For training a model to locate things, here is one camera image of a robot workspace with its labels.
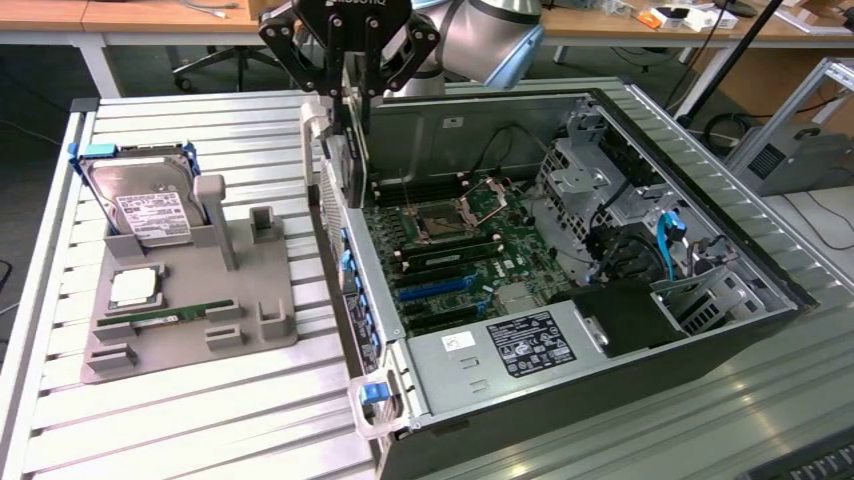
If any black stand pole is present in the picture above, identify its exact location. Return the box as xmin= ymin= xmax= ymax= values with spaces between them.
xmin=672 ymin=0 xmax=783 ymax=124

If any black plastic shroud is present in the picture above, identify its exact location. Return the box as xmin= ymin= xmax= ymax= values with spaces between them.
xmin=546 ymin=278 xmax=688 ymax=359

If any black looped wire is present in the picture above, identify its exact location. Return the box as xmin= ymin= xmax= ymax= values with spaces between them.
xmin=477 ymin=123 xmax=538 ymax=176

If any metal disk bay cage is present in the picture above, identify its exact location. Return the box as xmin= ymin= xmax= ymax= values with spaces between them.
xmin=536 ymin=107 xmax=679 ymax=236

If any grey cable on desk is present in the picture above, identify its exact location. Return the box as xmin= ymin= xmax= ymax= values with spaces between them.
xmin=177 ymin=0 xmax=240 ymax=20

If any silver socket cover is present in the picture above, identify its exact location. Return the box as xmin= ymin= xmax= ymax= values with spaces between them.
xmin=454 ymin=175 xmax=513 ymax=232

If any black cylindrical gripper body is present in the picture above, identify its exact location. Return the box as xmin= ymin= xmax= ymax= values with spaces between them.
xmin=292 ymin=0 xmax=413 ymax=57

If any thick black wire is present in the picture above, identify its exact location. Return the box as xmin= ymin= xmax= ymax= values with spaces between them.
xmin=584 ymin=172 xmax=636 ymax=241

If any green motherboard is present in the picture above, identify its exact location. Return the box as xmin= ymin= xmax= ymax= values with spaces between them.
xmin=358 ymin=172 xmax=588 ymax=337

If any black green graphics card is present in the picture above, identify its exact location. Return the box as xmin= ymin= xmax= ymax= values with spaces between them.
xmin=317 ymin=92 xmax=369 ymax=210

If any blue disk wire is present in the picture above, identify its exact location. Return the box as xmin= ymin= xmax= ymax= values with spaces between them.
xmin=656 ymin=212 xmax=689 ymax=284

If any silver chipset heatsink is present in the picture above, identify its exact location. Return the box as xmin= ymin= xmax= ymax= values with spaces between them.
xmin=493 ymin=283 xmax=540 ymax=312

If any green RAM stick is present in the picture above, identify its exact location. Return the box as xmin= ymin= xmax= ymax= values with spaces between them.
xmin=102 ymin=299 xmax=238 ymax=327

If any grey parts rack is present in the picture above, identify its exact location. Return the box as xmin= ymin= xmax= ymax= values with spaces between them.
xmin=78 ymin=172 xmax=300 ymax=385

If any hard disk in blue caddy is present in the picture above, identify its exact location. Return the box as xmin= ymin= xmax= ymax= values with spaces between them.
xmin=65 ymin=142 xmax=205 ymax=249

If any aluminium profile frame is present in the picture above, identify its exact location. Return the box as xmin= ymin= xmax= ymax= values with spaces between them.
xmin=763 ymin=56 xmax=854 ymax=151

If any coiled black cable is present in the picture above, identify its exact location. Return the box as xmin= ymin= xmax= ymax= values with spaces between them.
xmin=701 ymin=112 xmax=743 ymax=147

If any installed black RAM stick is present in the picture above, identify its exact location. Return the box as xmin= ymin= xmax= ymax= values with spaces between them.
xmin=398 ymin=243 xmax=505 ymax=274

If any grey power supply unit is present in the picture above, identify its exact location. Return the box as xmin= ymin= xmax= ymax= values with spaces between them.
xmin=390 ymin=299 xmax=612 ymax=419

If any open black PC case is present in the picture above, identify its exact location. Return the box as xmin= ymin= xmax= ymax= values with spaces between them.
xmin=297 ymin=87 xmax=820 ymax=480

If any grey computer tower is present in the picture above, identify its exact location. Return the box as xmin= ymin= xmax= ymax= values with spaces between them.
xmin=724 ymin=124 xmax=854 ymax=199

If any wooden desk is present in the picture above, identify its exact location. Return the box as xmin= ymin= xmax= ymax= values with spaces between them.
xmin=0 ymin=0 xmax=854 ymax=99

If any silver CPU chip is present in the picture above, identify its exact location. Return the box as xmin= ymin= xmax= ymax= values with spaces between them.
xmin=107 ymin=269 xmax=162 ymax=307

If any black office chair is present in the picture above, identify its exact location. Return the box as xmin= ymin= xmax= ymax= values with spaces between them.
xmin=170 ymin=44 xmax=298 ymax=94

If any orange white box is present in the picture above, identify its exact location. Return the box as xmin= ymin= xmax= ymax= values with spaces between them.
xmin=636 ymin=7 xmax=688 ymax=31

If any blue expansion slot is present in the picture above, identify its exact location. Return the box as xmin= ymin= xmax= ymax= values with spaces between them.
xmin=393 ymin=277 xmax=473 ymax=302

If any CPU socket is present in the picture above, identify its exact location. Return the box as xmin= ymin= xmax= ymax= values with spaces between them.
xmin=406 ymin=199 xmax=476 ymax=247

